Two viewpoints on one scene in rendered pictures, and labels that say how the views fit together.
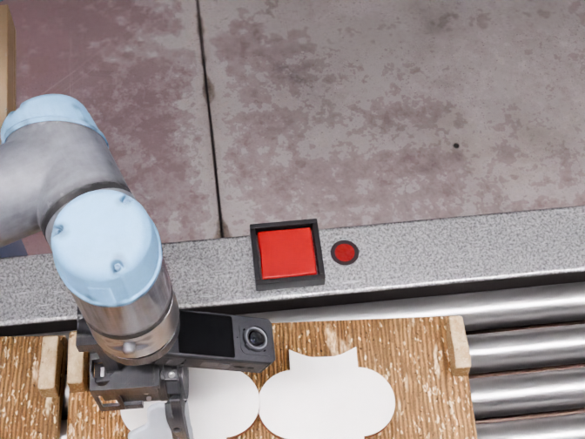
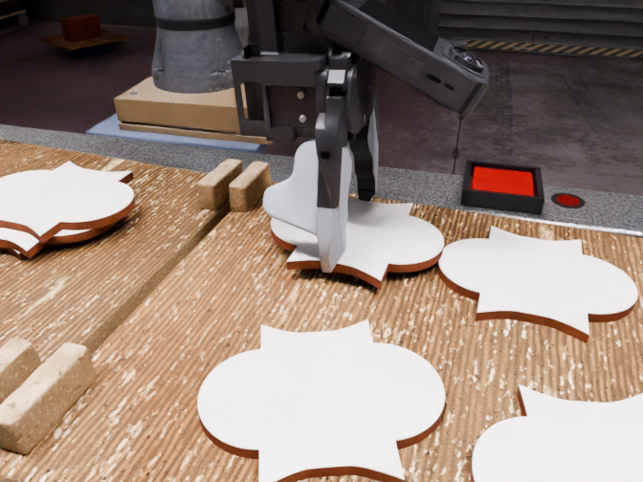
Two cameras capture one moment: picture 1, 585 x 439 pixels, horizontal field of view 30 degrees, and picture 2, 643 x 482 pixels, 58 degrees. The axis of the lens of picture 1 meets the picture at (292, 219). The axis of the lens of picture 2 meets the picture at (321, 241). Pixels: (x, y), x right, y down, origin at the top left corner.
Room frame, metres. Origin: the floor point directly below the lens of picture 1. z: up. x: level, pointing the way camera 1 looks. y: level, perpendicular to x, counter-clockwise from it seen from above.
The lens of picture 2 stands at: (0.02, -0.03, 1.19)
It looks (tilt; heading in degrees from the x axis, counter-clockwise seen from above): 32 degrees down; 23
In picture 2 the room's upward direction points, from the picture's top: straight up
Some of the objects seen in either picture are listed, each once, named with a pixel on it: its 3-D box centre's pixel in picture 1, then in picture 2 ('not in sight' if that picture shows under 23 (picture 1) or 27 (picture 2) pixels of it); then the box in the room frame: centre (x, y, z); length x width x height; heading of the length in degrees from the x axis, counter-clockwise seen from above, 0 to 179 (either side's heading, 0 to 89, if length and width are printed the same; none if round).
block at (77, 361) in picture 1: (77, 361); (251, 186); (0.43, 0.21, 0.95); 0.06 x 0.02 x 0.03; 5
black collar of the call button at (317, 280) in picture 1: (286, 254); (501, 186); (0.57, 0.00, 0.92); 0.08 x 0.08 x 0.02; 8
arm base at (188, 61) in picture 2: not in sight; (198, 46); (0.78, 0.50, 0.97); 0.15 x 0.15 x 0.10
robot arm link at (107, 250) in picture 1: (111, 261); not in sight; (0.38, 0.14, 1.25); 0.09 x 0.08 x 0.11; 29
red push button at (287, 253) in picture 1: (286, 254); (501, 186); (0.57, 0.00, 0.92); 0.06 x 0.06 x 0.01; 8
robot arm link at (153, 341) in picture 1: (131, 313); not in sight; (0.38, 0.13, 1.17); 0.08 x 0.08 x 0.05
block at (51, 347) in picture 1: (50, 366); (221, 183); (0.42, 0.24, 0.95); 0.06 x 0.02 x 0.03; 3
